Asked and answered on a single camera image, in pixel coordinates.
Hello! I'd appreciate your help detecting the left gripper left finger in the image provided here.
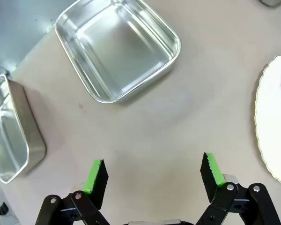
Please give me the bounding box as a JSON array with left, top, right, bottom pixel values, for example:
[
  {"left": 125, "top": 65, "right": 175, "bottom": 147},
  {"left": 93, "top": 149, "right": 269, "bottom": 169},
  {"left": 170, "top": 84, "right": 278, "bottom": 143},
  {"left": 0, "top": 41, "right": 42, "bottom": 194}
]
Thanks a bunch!
[{"left": 35, "top": 159, "right": 111, "bottom": 225}]

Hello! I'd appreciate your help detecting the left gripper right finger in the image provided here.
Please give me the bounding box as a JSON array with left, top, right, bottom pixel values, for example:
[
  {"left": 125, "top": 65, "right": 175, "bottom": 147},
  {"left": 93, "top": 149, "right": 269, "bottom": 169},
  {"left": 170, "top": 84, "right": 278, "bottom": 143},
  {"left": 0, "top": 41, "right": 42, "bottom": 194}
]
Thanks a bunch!
[{"left": 195, "top": 152, "right": 281, "bottom": 225}]

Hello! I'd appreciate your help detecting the steel container rectangular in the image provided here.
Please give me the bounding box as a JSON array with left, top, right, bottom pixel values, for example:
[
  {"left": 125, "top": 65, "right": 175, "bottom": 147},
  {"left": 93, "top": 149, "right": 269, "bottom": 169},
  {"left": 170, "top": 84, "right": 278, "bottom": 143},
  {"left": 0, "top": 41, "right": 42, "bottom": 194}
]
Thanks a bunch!
[{"left": 0, "top": 74, "right": 47, "bottom": 184}]

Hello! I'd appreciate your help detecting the steel container with wide rim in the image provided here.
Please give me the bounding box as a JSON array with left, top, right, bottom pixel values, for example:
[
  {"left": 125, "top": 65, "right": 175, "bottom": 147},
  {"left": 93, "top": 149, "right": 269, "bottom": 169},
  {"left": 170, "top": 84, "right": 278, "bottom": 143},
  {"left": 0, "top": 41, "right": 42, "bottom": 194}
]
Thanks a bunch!
[{"left": 54, "top": 0, "right": 181, "bottom": 104}]

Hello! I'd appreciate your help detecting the white scalloped plate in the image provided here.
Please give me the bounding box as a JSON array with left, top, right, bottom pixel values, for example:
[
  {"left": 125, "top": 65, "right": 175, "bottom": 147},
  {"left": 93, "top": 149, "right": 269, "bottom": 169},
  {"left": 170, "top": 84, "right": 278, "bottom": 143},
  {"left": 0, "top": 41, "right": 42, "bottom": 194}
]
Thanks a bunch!
[{"left": 254, "top": 52, "right": 281, "bottom": 186}]

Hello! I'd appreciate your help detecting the thin black cable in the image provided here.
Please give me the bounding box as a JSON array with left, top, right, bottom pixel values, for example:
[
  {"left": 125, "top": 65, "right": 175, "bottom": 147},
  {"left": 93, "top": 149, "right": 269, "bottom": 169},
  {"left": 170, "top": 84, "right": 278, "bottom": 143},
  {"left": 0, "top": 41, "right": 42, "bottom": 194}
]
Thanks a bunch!
[{"left": 0, "top": 61, "right": 11, "bottom": 78}]

